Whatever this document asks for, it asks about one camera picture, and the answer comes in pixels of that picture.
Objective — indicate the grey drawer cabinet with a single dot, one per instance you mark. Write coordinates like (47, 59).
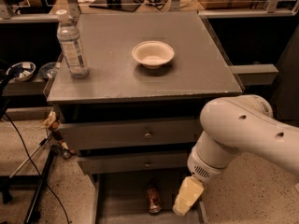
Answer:
(118, 88)

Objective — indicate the white bowl with items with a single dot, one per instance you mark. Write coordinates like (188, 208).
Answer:
(22, 71)

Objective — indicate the clear plastic water bottle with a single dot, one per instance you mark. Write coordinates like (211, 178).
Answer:
(69, 38)

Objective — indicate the dark blue bowl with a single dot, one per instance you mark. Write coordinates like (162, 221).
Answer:
(49, 70)

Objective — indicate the black monitor base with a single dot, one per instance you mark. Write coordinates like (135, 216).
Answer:
(119, 5)

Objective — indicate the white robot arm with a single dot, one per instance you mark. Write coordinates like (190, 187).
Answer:
(232, 125)

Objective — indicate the black tripod stand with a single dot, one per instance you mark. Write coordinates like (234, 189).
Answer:
(38, 182)

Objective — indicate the grey middle drawer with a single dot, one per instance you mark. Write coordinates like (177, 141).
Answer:
(133, 162)

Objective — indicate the grey top drawer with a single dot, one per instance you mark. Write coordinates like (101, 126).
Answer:
(131, 133)

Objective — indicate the red coke can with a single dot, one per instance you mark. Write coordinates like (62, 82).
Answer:
(154, 201)

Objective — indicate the grey open bottom drawer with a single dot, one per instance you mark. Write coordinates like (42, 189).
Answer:
(123, 199)

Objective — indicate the grey side shelf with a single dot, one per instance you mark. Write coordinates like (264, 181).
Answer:
(255, 74)

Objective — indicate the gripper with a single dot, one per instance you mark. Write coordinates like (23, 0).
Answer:
(202, 167)

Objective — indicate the white paper bowl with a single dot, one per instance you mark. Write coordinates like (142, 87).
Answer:
(153, 54)

